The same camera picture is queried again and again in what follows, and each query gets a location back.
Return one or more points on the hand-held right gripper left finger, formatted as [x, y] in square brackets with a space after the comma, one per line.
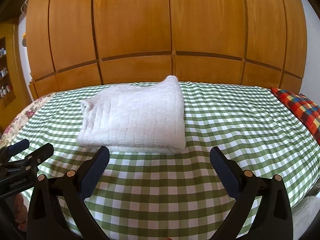
[93, 175]

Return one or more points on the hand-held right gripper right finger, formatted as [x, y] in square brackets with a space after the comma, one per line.
[226, 173]

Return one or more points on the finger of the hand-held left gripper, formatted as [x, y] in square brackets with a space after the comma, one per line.
[17, 147]
[42, 152]

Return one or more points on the person's left hand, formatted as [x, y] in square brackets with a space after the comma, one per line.
[20, 212]

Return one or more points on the floral bedsheet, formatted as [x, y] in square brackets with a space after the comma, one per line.
[22, 115]

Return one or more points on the green checked bedcover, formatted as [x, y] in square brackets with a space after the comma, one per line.
[225, 130]

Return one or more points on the group of small bottles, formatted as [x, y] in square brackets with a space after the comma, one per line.
[4, 90]

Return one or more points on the wooden shelf unit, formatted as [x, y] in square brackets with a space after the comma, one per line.
[7, 80]

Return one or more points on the colourful checked pillow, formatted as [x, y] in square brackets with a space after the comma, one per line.
[303, 110]

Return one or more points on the wooden wardrobe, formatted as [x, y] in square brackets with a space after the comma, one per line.
[162, 30]

